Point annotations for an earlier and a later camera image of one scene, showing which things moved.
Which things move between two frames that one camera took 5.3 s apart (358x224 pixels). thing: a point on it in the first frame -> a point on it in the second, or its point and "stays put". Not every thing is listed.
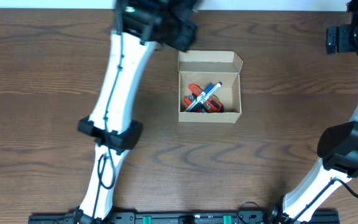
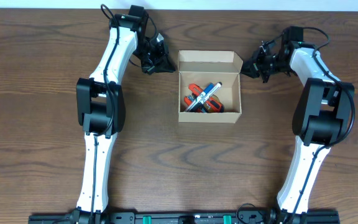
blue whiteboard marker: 202,94 stays put
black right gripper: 344,42 -> 247,68
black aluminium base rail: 331,217 stays put
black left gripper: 189,34 -> 163,65
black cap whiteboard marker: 204,98 stays put
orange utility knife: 212,104 stays put
